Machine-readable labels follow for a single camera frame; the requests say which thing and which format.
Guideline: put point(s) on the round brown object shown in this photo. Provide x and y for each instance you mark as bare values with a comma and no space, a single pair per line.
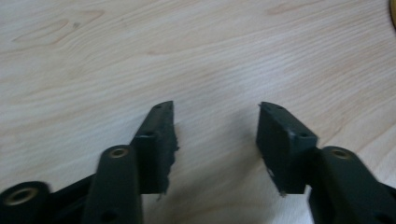
393,12

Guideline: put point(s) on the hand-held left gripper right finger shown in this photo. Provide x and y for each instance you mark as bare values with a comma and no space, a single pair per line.
288,149

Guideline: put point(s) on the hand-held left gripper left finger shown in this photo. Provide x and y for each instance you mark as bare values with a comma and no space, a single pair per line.
154,149

